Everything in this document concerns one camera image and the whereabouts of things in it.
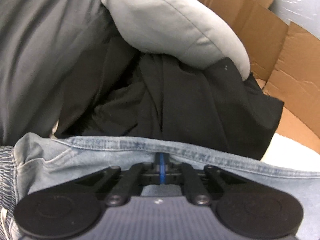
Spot blue denim pants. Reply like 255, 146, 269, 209
1, 133, 319, 239

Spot black garment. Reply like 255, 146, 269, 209
53, 29, 285, 160

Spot cream bear print bedsheet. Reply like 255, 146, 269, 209
261, 133, 319, 172

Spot grey neck pillow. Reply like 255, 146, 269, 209
101, 0, 250, 80

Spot brown cardboard sheet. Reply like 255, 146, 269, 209
198, 0, 319, 152

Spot dark grey pillow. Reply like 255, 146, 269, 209
1, 0, 111, 146

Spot grey wrapped mattress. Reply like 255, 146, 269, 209
269, 0, 319, 37

